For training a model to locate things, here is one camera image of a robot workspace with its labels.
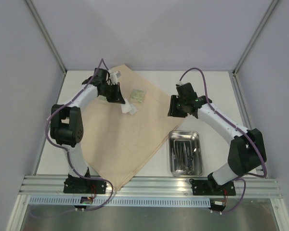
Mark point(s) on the left aluminium frame post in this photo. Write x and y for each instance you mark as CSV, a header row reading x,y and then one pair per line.
x,y
46,36

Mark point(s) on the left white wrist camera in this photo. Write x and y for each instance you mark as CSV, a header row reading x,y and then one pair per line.
x,y
114,76

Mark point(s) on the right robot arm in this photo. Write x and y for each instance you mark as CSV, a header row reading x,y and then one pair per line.
x,y
246,146

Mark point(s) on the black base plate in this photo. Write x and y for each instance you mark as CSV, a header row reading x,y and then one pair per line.
x,y
77,185
204,187

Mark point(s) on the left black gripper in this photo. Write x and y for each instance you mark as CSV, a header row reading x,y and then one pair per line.
x,y
117,97

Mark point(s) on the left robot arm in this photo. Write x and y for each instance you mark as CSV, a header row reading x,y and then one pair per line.
x,y
66,125

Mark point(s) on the stainless steel tray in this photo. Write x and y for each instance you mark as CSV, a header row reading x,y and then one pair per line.
x,y
177,136

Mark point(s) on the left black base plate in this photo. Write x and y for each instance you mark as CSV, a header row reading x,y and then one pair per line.
x,y
77,185

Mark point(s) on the beige cloth drape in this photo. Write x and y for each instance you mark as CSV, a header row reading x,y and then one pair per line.
x,y
118,145

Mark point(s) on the white slotted cable duct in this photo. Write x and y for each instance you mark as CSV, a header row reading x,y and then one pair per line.
x,y
121,201

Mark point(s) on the green sachet packet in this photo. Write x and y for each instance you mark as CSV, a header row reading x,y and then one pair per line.
x,y
103,98
137,95

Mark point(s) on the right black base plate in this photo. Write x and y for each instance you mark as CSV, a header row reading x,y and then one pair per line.
x,y
204,187

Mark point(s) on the right aluminium frame post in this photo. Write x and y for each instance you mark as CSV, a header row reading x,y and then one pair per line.
x,y
255,36

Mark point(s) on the aluminium frame post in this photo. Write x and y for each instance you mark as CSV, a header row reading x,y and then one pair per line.
x,y
46,36
255,36

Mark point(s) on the aluminium front rail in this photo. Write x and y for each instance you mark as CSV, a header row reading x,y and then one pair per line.
x,y
148,187

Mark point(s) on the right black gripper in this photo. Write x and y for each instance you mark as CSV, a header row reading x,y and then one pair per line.
x,y
174,106

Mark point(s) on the scalpel handle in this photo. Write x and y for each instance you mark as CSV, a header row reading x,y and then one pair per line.
x,y
174,154

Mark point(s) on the small steel scissors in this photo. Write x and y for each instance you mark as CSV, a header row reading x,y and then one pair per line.
x,y
189,171

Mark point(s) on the steel tweezers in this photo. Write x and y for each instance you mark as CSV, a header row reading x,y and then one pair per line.
x,y
181,155
184,149

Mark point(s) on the white gauze pad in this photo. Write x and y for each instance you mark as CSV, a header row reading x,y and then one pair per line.
x,y
125,107
133,109

